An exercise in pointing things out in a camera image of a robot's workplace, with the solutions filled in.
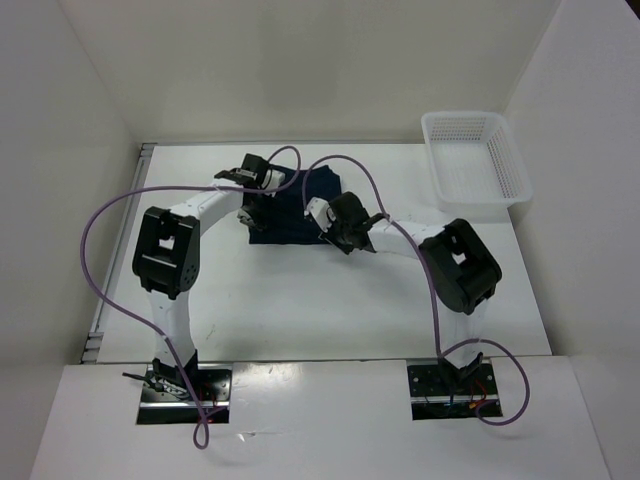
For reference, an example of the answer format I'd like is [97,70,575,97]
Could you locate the navy blue shorts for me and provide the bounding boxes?
[248,166,342,245]

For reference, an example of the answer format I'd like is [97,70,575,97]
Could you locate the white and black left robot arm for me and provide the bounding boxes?
[132,154,286,400]

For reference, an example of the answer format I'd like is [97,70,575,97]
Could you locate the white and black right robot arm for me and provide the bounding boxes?
[305,192,502,393]

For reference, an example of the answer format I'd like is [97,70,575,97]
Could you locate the white perforated plastic basket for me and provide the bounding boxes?
[421,111,533,209]

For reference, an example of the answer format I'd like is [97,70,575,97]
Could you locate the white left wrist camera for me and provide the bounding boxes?
[262,168,286,196]

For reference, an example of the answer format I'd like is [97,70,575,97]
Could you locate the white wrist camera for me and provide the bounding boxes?
[262,168,286,196]
[304,197,336,233]

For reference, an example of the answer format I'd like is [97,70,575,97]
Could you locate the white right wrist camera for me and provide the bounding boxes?
[304,197,336,233]

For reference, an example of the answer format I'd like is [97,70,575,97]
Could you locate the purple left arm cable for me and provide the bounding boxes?
[79,145,303,449]

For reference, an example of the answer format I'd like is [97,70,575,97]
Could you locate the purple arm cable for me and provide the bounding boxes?
[301,154,531,426]
[79,145,303,449]

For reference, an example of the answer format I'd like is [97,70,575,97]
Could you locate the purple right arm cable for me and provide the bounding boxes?
[301,154,531,426]

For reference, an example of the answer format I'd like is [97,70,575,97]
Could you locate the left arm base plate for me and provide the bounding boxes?
[136,365,232,425]

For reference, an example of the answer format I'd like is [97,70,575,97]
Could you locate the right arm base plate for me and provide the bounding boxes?
[407,361,503,421]

